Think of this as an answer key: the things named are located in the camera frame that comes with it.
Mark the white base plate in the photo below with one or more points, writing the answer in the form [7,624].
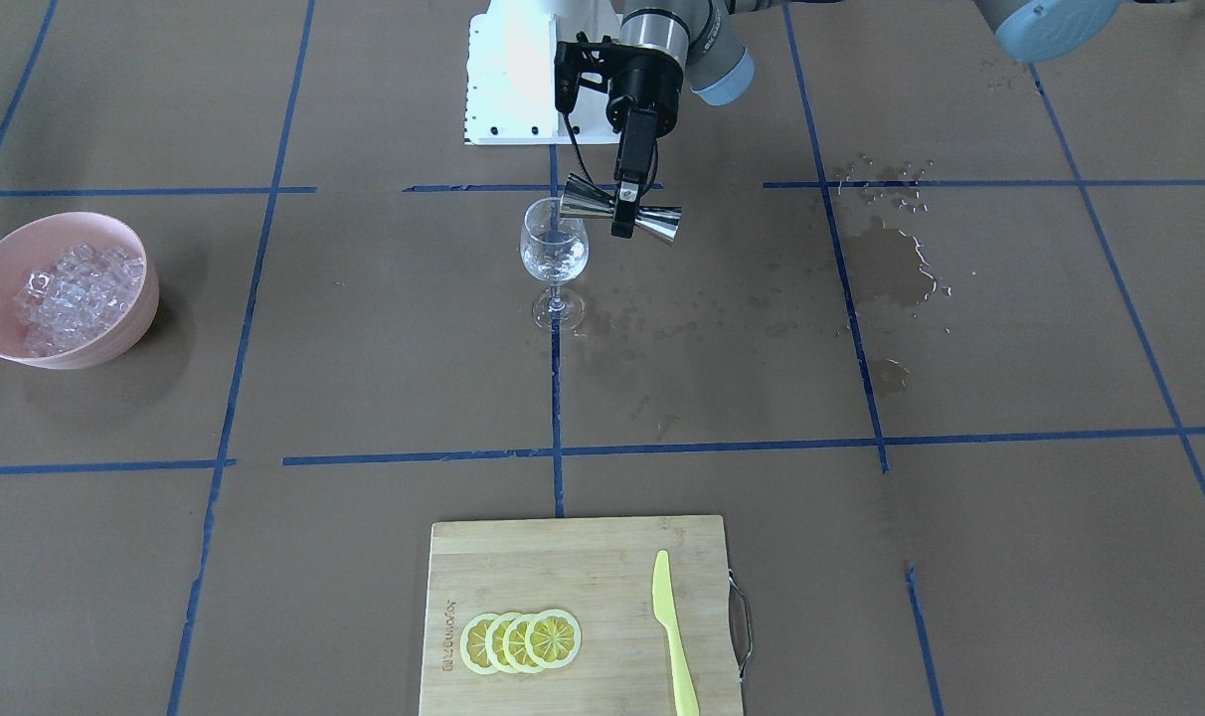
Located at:
[510,74]

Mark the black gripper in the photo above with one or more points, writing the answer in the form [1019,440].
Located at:
[649,89]

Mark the yellow plastic knife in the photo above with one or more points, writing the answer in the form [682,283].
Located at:
[684,698]

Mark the pink bowl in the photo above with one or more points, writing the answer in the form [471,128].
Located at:
[39,244]

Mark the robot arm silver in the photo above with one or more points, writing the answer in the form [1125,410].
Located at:
[722,45]

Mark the steel double jigger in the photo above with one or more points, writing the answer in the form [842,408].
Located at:
[588,204]

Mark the bamboo cutting board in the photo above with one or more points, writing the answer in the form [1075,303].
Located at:
[599,569]

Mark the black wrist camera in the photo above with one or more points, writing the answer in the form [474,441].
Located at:
[581,64]

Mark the clear wine glass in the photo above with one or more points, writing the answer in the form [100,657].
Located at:
[554,250]

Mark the ice cubes pile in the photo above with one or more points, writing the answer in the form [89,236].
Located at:
[77,299]

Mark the lemon slice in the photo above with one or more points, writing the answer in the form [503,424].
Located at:
[474,650]
[494,642]
[553,638]
[515,641]

